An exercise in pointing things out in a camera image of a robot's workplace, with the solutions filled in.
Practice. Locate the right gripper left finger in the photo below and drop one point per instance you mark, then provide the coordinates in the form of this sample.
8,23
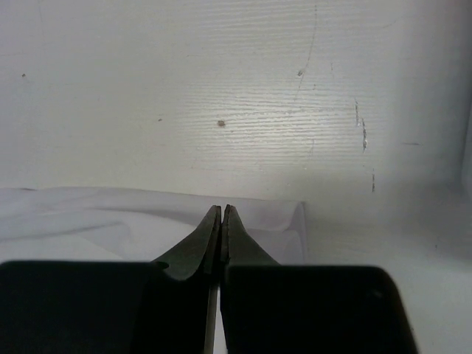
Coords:
166,305

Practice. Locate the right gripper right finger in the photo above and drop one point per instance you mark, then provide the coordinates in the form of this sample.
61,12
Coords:
271,308

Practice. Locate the white t shirt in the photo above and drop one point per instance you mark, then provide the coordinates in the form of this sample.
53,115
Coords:
98,223

